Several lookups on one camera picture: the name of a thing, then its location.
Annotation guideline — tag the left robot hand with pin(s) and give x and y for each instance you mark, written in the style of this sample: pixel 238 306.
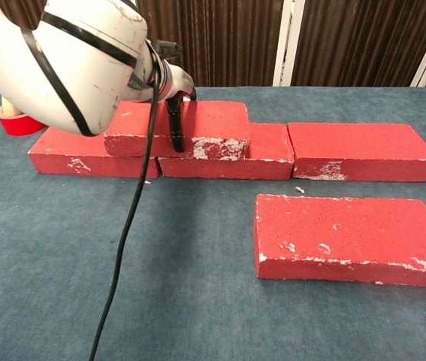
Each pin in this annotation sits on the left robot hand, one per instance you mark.
pixel 177 82

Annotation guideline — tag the red foam brick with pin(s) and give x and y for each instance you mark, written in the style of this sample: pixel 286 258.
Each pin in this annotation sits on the red foam brick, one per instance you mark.
pixel 66 165
pixel 269 143
pixel 348 233
pixel 212 120
pixel 355 146

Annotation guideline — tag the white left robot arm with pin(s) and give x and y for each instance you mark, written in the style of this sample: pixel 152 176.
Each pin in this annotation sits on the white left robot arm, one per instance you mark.
pixel 66 60

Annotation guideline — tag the red tape roll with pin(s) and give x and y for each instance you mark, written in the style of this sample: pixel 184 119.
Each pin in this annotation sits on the red tape roll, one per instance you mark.
pixel 17 126

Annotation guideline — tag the mayonnaise bottle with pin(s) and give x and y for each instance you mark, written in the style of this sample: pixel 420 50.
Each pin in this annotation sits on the mayonnaise bottle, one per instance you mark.
pixel 9 107

